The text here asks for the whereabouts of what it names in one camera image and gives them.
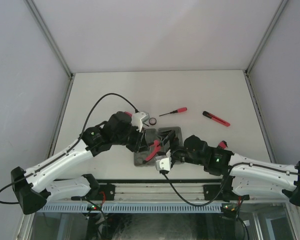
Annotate red black utility knife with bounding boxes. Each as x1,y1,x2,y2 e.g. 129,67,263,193
202,111,231,127

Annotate aluminium frame post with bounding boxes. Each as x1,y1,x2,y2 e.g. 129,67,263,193
243,0,290,156
23,0,74,156

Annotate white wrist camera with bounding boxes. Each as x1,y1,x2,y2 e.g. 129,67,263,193
131,111,150,133
154,150,172,173

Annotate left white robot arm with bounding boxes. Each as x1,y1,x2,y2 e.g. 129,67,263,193
10,111,150,215

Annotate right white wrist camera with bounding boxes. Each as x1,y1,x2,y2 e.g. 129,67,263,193
154,150,172,173

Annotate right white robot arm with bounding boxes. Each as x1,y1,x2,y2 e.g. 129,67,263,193
155,135,300,207

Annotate black mounting plate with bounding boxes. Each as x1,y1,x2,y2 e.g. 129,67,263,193
86,183,116,201
203,184,250,202

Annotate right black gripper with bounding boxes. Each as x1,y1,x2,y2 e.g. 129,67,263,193
155,130,205,167

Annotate grey plastic tool case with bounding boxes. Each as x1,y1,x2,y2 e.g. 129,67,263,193
133,126,184,167

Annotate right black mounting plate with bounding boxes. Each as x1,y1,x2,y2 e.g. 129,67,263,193
203,184,250,202

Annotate red black bit holder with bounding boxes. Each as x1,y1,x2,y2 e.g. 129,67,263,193
217,140,228,150

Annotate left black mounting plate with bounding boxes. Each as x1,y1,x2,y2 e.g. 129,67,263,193
86,183,116,201

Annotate blue slotted cable duct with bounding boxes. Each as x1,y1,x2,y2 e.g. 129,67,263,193
39,202,222,214

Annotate red black pliers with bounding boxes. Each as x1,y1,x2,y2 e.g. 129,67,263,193
142,140,162,164

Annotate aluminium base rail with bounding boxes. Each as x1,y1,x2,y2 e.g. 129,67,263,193
41,178,292,202

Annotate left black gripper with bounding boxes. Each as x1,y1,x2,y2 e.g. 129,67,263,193
112,123,150,154

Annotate black electrical tape roll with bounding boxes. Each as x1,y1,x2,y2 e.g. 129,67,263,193
148,117,157,126

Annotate left aluminium frame post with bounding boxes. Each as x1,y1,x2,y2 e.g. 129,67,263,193
23,0,74,156

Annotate right aluminium frame post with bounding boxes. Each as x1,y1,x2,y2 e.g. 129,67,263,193
243,0,290,156

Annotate left black camera cable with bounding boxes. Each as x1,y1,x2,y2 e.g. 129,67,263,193
0,93,138,205

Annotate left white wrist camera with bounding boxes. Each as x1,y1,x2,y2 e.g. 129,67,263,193
131,111,150,133

